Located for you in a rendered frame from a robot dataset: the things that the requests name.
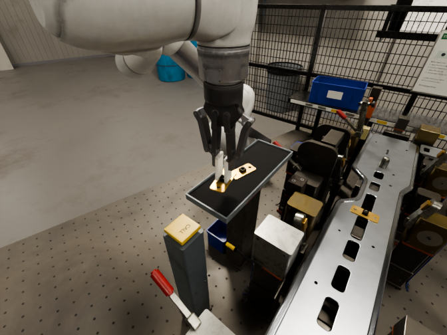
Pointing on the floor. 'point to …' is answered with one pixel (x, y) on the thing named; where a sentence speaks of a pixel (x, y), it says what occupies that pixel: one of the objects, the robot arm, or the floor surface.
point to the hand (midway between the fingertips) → (223, 167)
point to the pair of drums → (170, 68)
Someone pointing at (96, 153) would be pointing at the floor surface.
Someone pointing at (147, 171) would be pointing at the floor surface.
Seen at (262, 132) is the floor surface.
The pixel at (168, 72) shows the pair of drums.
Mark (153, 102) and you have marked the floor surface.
